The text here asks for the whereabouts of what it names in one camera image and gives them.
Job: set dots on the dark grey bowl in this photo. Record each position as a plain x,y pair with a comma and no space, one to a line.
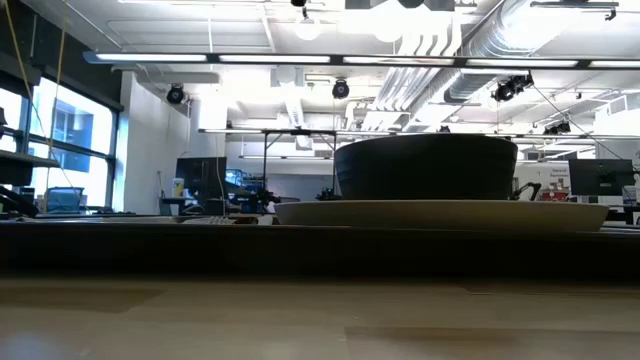
425,165

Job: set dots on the cream round plate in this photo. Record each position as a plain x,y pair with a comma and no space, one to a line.
440,215

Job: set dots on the brown plastic tray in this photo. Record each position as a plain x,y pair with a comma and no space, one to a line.
200,250

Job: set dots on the black background robot arm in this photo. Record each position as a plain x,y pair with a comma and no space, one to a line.
327,194
260,197

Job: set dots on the LED light bar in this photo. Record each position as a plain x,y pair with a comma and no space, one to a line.
275,59

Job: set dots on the white yellow bottle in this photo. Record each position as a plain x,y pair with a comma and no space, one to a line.
178,187

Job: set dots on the blue storage bin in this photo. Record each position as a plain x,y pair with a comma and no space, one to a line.
65,200

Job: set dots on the dark grey side desk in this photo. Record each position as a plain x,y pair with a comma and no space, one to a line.
25,167

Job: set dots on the black metal gantry frame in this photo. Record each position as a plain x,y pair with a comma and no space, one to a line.
265,165

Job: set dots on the black round ceiling camera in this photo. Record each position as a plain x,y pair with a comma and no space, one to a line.
340,89
175,94

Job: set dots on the black hanging camera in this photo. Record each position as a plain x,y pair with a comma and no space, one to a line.
507,90
557,128

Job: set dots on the silver ventilation duct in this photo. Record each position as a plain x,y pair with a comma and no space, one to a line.
500,35

